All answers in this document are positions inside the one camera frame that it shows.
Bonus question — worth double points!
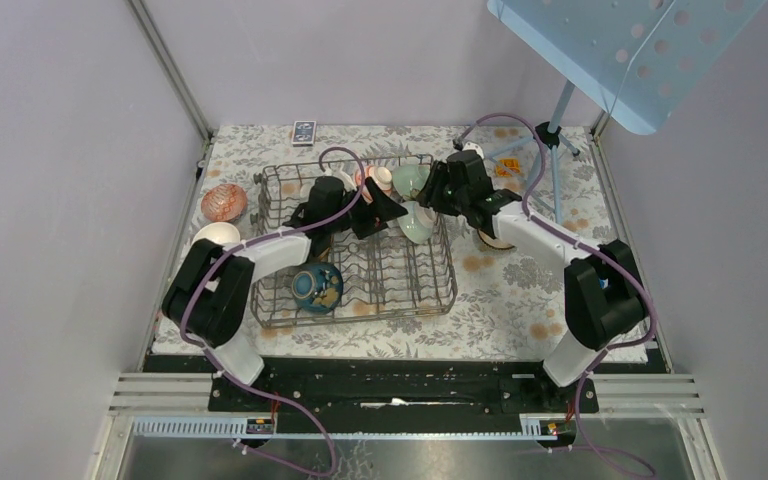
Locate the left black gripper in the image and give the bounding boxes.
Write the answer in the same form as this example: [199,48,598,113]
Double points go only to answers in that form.
[326,176,406,239]

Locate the grey wire dish rack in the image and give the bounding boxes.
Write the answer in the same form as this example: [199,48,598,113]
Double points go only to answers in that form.
[249,159,457,328]

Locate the green dotted white bowl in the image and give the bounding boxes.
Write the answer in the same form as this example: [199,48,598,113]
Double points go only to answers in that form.
[397,201,437,244]

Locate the black patterned bowl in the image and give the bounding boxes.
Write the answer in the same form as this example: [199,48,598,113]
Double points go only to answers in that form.
[477,230,515,251]

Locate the blue white zigzag bowl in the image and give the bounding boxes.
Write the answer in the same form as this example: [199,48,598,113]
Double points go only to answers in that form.
[200,183,248,222]

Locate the orange bowl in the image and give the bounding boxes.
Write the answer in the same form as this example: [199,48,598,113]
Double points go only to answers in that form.
[190,222,242,245]

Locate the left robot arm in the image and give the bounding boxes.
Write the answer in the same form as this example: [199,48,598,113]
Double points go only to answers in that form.
[161,175,408,411]

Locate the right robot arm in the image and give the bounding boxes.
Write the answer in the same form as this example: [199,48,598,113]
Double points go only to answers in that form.
[417,150,657,412]

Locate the red white bowl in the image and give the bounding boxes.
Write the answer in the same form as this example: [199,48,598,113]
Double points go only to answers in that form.
[354,165,393,203]

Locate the white blue floral bowl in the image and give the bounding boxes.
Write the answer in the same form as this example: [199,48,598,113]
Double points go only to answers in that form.
[329,170,357,192]

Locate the orange butterfly toy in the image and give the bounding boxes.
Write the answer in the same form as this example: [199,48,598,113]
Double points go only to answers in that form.
[494,157,522,177]

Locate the pale green bowl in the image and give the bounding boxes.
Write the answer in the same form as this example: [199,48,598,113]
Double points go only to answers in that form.
[392,164,430,200]

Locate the dark blue bowl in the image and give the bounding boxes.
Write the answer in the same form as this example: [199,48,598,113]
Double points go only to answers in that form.
[291,262,344,314]

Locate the playing card box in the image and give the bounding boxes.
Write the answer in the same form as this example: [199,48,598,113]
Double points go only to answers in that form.
[291,120,317,147]

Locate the blue music stand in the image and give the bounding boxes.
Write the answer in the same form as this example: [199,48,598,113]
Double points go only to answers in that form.
[483,0,768,227]

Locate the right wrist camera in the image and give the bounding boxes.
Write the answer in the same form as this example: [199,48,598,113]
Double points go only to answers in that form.
[461,141,485,159]

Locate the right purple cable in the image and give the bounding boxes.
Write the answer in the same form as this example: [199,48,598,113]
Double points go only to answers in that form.
[453,112,660,478]

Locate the purple cable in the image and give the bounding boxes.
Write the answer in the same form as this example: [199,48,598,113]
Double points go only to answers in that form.
[178,146,368,478]
[453,112,660,478]

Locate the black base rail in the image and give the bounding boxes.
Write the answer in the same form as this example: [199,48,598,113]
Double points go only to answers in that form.
[142,354,601,439]

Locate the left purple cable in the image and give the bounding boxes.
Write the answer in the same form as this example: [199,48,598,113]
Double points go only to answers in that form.
[178,146,368,478]

